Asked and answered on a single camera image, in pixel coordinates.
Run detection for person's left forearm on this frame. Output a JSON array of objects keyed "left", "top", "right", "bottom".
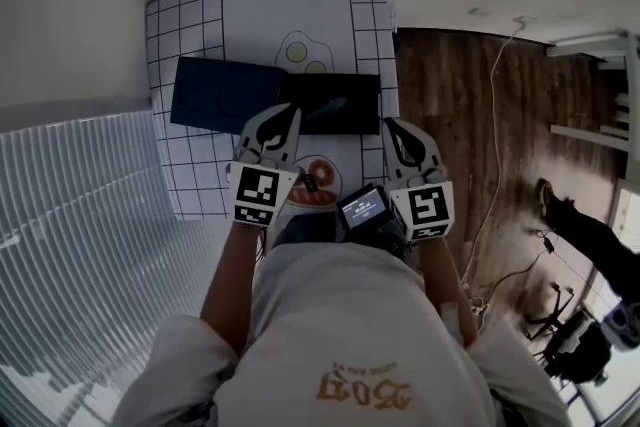
[{"left": 199, "top": 219, "right": 262, "bottom": 357}]

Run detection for white framed glass door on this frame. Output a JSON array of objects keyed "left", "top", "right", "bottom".
[{"left": 554, "top": 179, "right": 640, "bottom": 427}]

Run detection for black device with screen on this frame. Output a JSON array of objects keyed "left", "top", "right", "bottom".
[{"left": 335, "top": 183, "right": 391, "bottom": 232}]

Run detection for person's right forearm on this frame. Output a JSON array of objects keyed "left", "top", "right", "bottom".
[{"left": 412, "top": 237, "right": 480, "bottom": 350}]

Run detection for white floor cable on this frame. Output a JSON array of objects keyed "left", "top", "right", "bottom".
[{"left": 457, "top": 19, "right": 527, "bottom": 317}]

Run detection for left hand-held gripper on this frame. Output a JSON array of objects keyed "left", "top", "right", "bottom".
[{"left": 224, "top": 102, "right": 303, "bottom": 227}]

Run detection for white metal shelf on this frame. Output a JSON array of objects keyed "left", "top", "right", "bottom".
[{"left": 546, "top": 29, "right": 640, "bottom": 152}]

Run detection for dark blue rectangular tray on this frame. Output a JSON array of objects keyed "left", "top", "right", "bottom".
[{"left": 169, "top": 56, "right": 289, "bottom": 137}]

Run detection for white food-print placemat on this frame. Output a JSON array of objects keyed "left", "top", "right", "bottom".
[{"left": 221, "top": 0, "right": 362, "bottom": 211}]

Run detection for white black-checked tablecloth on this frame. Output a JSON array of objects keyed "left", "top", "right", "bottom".
[{"left": 144, "top": 0, "right": 400, "bottom": 222}]

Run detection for black office chair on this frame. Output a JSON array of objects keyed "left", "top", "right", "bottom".
[{"left": 524, "top": 282, "right": 614, "bottom": 385}]

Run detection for person's grey trousers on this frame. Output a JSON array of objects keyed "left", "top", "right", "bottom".
[{"left": 272, "top": 212, "right": 342, "bottom": 249}]

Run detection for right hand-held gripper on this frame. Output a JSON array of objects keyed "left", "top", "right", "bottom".
[{"left": 382, "top": 117, "right": 456, "bottom": 244}]

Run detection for black box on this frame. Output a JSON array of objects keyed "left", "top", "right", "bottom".
[{"left": 277, "top": 72, "right": 382, "bottom": 137}]

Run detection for white window blinds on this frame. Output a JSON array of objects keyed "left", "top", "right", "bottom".
[{"left": 0, "top": 109, "right": 212, "bottom": 427}]

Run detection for black cable with adaptor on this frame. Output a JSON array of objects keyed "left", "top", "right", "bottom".
[{"left": 533, "top": 227, "right": 602, "bottom": 277}]

